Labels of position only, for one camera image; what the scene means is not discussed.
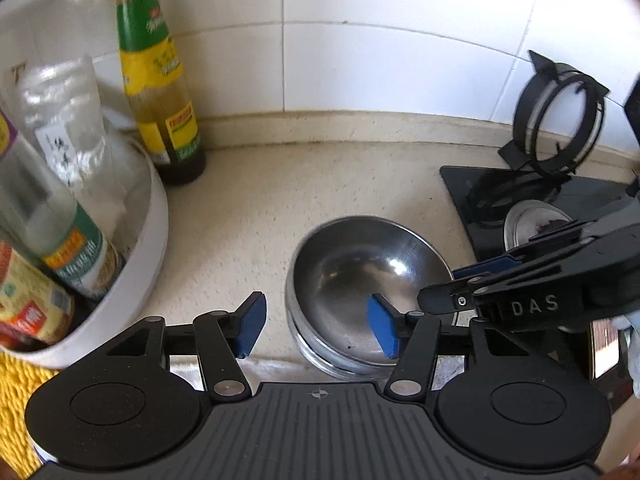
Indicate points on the yellow chenille cloth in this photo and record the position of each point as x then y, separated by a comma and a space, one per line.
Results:
20, 390

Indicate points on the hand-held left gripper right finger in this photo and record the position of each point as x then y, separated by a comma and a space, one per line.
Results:
385, 327

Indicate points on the steel burner plate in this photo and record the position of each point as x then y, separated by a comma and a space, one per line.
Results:
525, 220

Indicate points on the yellow green label bottle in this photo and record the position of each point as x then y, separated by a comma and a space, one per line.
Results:
150, 85

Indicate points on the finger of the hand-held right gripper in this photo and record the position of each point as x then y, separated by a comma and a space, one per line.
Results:
490, 266
450, 297

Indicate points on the smartphone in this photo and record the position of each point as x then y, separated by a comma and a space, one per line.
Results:
605, 350

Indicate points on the yellow label vinegar bottle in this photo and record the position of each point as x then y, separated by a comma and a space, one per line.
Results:
30, 305

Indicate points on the green label sauce bottle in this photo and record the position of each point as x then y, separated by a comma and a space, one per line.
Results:
65, 240

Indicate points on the clear plastic bottle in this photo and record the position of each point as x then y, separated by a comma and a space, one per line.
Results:
65, 120

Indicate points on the black gas stove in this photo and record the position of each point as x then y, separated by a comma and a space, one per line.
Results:
480, 195

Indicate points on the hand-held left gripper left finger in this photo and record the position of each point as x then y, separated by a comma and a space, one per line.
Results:
250, 322

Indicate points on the white round tray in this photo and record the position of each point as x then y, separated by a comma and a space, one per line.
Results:
145, 240

